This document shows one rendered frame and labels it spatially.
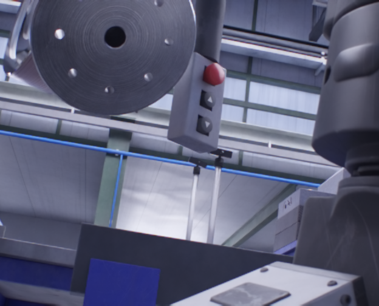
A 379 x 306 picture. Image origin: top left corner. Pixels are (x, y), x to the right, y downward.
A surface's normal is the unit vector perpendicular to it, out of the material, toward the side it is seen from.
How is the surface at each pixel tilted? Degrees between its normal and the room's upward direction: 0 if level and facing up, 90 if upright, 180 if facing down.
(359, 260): 90
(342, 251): 90
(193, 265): 90
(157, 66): 130
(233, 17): 90
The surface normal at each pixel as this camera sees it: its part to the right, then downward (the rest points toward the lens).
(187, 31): 0.29, 0.43
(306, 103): 0.16, -0.31
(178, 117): -0.71, -0.32
